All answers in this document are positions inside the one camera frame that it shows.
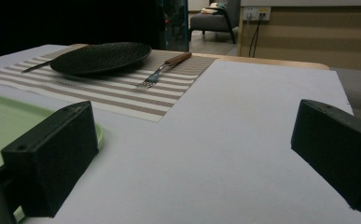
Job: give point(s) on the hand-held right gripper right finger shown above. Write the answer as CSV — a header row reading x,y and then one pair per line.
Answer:
x,y
336,152

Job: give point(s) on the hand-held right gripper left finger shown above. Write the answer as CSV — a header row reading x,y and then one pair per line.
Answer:
x,y
50,155

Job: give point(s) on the green plastic tray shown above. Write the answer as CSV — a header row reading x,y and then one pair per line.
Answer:
x,y
1,130

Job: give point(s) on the black textured plate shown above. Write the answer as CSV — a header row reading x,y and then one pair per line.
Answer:
x,y
100,57

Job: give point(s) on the striped woven placemat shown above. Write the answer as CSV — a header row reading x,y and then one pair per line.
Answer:
x,y
122,93

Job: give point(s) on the white table cover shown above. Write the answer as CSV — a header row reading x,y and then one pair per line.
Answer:
x,y
231,140

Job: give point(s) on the wooden table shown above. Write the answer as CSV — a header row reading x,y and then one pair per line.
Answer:
x,y
262,60

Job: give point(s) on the dark glass cabinet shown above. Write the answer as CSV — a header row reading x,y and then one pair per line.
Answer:
x,y
176,25

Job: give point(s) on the grey armchair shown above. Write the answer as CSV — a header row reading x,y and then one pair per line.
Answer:
x,y
209,21

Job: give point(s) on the pale cloth bundle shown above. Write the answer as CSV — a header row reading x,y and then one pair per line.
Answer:
x,y
212,8

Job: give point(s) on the white wall power outlet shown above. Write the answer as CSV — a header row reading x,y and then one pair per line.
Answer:
x,y
256,13

